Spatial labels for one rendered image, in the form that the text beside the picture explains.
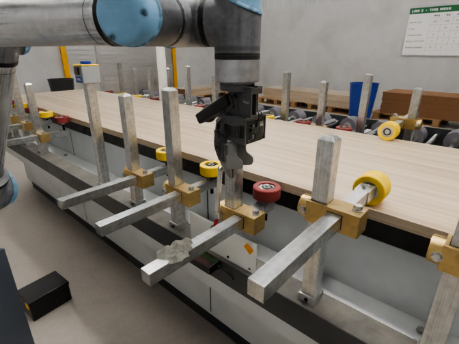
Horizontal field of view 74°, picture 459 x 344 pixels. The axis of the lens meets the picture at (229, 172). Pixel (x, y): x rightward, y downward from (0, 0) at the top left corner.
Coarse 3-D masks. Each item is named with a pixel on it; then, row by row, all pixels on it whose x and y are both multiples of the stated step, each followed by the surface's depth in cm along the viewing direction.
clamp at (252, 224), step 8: (224, 200) 88; (224, 208) 84; (232, 208) 83; (240, 208) 83; (248, 208) 83; (224, 216) 85; (240, 216) 81; (248, 216) 79; (256, 216) 79; (264, 216) 81; (248, 224) 80; (256, 224) 79; (264, 224) 82; (248, 232) 80; (256, 232) 80
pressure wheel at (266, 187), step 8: (256, 184) 89; (264, 184) 88; (272, 184) 89; (256, 192) 86; (264, 192) 84; (272, 192) 84; (280, 192) 87; (256, 200) 87; (264, 200) 85; (272, 200) 85
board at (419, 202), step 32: (64, 96) 268; (160, 128) 156; (192, 128) 156; (288, 128) 156; (320, 128) 156; (192, 160) 118; (256, 160) 110; (288, 160) 110; (352, 160) 110; (384, 160) 110; (416, 160) 110; (448, 160) 110; (416, 192) 85; (448, 192) 85; (416, 224) 70; (448, 224) 70
